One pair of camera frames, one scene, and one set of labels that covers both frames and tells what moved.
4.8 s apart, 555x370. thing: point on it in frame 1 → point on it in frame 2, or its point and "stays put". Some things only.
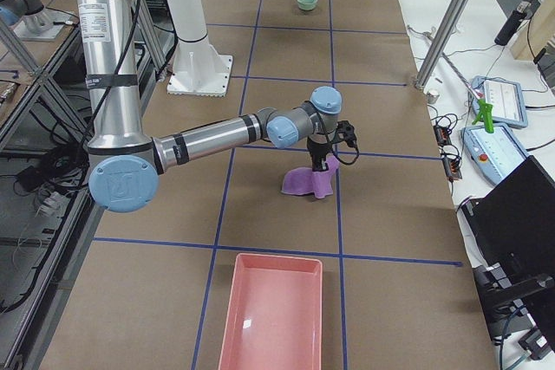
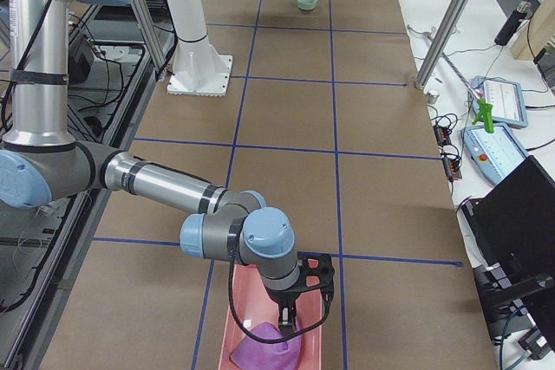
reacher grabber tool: (486, 109) stays put
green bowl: (306, 1) stays put
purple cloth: (305, 180) → (282, 354)
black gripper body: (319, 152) → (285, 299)
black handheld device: (513, 22) stays put
